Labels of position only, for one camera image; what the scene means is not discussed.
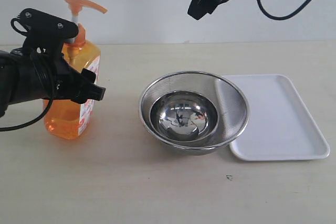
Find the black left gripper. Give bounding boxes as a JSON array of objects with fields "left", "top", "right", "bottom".
[{"left": 31, "top": 52, "right": 106, "bottom": 104}]

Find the orange pump soap bottle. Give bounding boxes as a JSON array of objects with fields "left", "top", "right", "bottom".
[{"left": 44, "top": 0, "right": 107, "bottom": 140}]

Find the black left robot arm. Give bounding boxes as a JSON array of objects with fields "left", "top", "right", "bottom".
[{"left": 1, "top": 51, "right": 106, "bottom": 116}]

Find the small stainless steel bowl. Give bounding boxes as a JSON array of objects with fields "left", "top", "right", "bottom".
[{"left": 149, "top": 90, "right": 219, "bottom": 145}]

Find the steel mesh strainer basket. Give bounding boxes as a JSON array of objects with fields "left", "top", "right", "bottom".
[{"left": 138, "top": 70, "right": 250, "bottom": 156}]

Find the white rectangular plastic tray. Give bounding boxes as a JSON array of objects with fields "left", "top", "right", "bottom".
[{"left": 225, "top": 74, "right": 330, "bottom": 161}]

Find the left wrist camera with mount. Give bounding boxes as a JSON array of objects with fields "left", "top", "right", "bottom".
[{"left": 10, "top": 8, "right": 79, "bottom": 59}]

